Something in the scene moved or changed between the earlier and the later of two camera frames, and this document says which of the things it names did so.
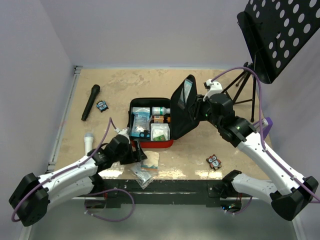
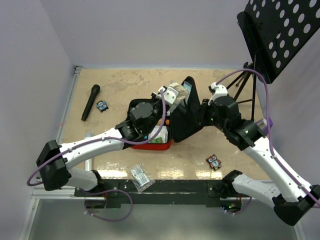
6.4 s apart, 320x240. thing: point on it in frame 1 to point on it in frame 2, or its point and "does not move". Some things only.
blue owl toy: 102,105 does not move
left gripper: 136,155 to 155,97
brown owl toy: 214,163 does not move
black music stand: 275,31 does not move
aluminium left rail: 66,110 does not move
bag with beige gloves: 151,163 to 181,100
